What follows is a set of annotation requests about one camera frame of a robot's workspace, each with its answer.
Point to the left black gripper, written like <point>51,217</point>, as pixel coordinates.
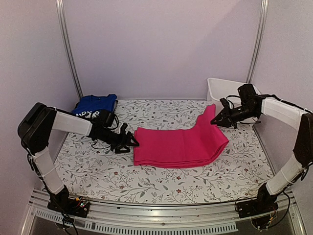
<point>122,142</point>

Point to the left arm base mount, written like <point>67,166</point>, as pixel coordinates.
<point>69,204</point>

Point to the front aluminium rail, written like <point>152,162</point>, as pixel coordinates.
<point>121,218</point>

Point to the left aluminium frame post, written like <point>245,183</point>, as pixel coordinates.
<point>66,41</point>

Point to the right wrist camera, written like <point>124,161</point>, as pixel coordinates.
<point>247,93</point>

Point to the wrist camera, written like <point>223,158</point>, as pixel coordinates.
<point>110,121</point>
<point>247,93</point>

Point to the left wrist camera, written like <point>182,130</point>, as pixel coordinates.
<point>110,121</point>

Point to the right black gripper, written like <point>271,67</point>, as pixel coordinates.
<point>227,120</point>

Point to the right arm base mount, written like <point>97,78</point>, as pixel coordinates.
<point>256,208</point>

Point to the floral tablecloth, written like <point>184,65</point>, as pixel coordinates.
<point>90,169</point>

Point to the pink garment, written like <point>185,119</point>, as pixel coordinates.
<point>182,148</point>

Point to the white plastic laundry bin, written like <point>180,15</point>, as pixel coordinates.
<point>220,88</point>

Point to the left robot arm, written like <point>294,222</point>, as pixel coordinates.
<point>35,131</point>

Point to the right aluminium frame post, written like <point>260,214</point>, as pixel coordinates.
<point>258,41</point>

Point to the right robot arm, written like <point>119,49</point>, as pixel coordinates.
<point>299,157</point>

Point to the aluminium frame post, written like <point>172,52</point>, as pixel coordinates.
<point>66,41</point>
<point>258,41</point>

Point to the blue t-shirt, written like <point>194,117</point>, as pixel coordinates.
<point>91,106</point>

